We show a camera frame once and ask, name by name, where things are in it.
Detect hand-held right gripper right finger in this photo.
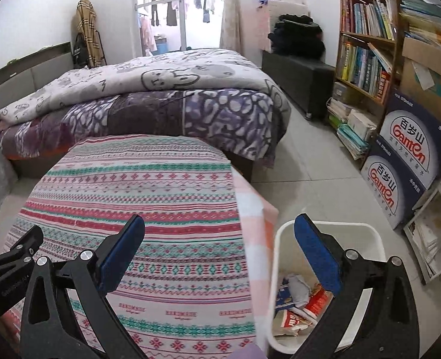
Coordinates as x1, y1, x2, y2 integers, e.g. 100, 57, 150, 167
291, 213, 421, 359

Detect beige curtain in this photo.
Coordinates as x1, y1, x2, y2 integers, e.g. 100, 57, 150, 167
220, 0, 244, 55

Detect white foam box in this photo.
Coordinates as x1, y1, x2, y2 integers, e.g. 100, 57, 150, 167
267, 0, 310, 19

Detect purple cloth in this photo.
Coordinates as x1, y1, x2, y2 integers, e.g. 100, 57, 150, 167
235, 344, 268, 359

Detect dark cabinet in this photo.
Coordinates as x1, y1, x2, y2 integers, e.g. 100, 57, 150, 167
261, 50, 336, 120

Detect red white paper packet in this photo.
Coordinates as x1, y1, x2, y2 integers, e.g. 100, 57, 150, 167
280, 308, 314, 335

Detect blue snack box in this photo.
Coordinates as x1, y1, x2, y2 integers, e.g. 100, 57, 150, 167
276, 284, 294, 309

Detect row of hanging clothes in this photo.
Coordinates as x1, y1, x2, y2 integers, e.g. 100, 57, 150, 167
138, 0, 217, 51

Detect blue white cardboard box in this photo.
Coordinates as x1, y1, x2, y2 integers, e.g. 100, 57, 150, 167
379, 89, 441, 189
361, 135, 427, 230

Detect stack of lying books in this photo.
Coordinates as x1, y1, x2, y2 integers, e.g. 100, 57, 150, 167
327, 82, 380, 161

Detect white magazine rack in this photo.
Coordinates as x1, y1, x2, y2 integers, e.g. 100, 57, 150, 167
404, 172, 441, 285

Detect rows of shelved books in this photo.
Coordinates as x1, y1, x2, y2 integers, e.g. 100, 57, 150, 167
342, 0, 441, 103

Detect pink checked cloth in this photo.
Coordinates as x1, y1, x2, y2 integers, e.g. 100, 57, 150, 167
230, 165, 281, 348

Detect white plastic bin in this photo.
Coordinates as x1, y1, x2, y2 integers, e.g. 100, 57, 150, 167
267, 220, 387, 356

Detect wooden bookshelf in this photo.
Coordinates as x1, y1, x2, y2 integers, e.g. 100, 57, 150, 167
333, 0, 441, 105

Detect plaid coat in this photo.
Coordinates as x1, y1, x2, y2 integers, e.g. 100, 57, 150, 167
74, 0, 107, 69

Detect light blue paper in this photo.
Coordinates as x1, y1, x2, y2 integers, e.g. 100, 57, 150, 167
286, 275, 313, 307

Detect black clothes pile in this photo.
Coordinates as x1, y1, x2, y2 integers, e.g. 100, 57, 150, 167
268, 14, 326, 58

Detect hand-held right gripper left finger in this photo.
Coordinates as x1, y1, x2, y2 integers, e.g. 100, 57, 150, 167
19, 214, 148, 359

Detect purple patterned blanket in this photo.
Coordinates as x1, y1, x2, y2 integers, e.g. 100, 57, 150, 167
0, 90, 292, 167

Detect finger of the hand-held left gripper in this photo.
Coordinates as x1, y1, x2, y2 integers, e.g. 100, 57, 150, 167
0, 226, 45, 270

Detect black bag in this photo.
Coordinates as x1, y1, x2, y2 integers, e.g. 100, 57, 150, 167
73, 33, 90, 69

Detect striped patterned tablecloth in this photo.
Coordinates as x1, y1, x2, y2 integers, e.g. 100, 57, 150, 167
1, 134, 258, 359

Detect wrappers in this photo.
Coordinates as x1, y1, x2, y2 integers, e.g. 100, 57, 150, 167
305, 286, 333, 318

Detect grey cartoon print quilt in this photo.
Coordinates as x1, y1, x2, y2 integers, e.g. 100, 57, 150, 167
0, 48, 292, 128

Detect grey bed headboard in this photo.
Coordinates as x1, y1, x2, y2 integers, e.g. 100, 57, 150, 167
0, 42, 75, 124

